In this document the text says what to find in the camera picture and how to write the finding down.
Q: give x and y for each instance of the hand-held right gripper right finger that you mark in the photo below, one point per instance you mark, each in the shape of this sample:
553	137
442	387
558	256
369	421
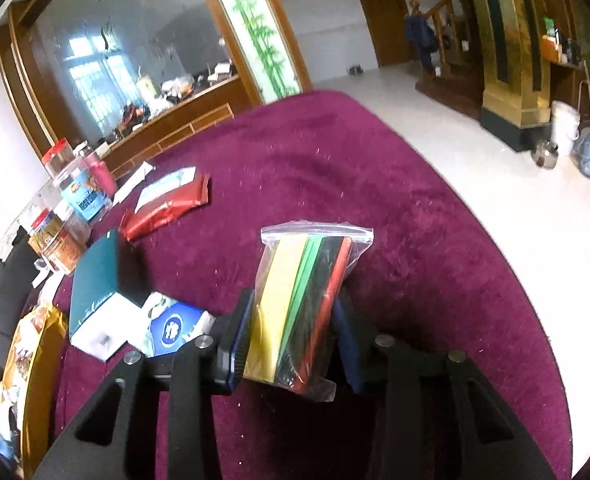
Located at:
347	347

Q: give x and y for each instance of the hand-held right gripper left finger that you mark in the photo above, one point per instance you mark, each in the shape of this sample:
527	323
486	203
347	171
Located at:
237	342

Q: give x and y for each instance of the zip bag of coloured sheets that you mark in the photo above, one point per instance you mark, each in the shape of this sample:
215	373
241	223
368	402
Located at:
295	300

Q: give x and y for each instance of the yellow taped foam box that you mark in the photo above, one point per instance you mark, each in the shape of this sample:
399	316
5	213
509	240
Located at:
35	360

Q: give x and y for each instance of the blue white tissue packet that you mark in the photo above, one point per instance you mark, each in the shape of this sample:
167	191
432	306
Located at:
175	327

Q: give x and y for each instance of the red foil packet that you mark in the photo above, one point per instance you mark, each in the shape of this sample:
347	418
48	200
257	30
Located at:
167	217

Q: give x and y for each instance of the dark green box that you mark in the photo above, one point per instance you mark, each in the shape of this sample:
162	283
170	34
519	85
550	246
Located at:
100	275

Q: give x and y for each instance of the maroon tablecloth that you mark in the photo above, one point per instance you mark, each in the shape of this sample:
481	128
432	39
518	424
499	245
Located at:
375	185

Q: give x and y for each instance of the wide clear plastic jar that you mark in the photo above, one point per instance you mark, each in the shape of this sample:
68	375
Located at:
67	252

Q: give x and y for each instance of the white green paper packet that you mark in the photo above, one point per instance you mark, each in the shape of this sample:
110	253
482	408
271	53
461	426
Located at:
132	177

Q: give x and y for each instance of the tall clear plastic jar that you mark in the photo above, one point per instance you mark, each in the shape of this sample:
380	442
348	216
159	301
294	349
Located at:
82	195

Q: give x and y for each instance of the gold label red lid jar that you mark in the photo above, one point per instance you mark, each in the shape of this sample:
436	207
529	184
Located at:
45	227

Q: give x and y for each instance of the small red lid jar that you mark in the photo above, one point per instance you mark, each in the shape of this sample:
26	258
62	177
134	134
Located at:
57	155

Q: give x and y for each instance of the metal kettle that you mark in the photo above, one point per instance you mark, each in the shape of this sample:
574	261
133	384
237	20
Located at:
545	155

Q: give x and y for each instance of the wooden staircase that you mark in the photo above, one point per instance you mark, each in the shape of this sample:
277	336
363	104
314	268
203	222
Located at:
455	75

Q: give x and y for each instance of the bamboo print panel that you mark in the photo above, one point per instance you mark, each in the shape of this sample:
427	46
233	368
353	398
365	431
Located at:
255	35

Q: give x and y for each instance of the white plastic bucket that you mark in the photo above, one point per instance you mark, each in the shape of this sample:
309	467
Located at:
565	125

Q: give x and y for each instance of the blue jacket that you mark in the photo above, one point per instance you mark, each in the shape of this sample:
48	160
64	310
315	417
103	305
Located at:
422	35

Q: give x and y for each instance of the wooden door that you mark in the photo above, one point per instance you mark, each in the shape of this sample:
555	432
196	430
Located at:
380	20

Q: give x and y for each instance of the golden pillar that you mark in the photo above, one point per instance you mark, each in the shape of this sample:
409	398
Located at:
510	50

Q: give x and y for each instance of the wooden shelf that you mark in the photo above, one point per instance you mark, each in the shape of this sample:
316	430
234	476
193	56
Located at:
565	55

